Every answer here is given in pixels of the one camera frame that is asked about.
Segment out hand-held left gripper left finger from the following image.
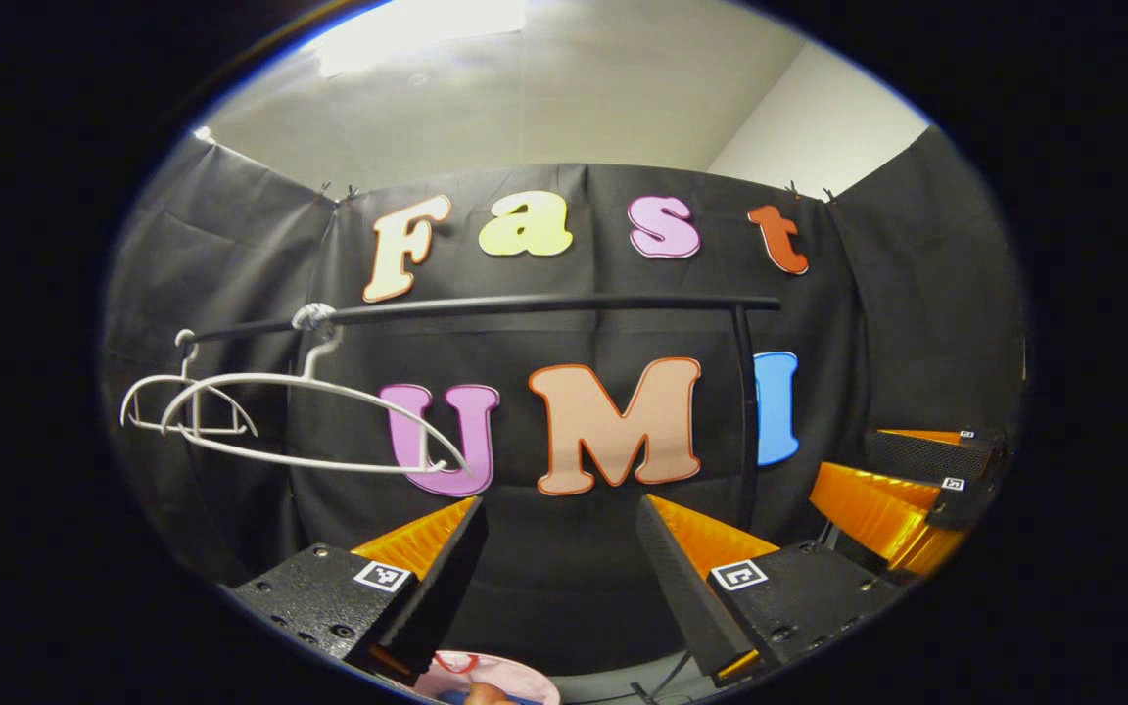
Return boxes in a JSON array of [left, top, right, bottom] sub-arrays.
[[221, 497, 489, 686]]

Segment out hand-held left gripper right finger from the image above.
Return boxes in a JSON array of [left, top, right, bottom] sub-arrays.
[[634, 494, 908, 686]]

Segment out pink laundry hamper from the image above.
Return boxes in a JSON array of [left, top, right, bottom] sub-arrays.
[[412, 651, 562, 705]]

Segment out black clothes rack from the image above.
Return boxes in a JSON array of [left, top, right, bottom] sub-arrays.
[[194, 294, 782, 530]]

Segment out white hanger with taped hook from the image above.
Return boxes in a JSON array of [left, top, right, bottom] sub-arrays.
[[161, 304, 474, 478]]

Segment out white plastic hanger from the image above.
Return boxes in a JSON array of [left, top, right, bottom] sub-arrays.
[[120, 329, 259, 437]]

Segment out black backdrop cloth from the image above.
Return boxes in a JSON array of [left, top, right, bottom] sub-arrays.
[[102, 125, 1027, 677]]

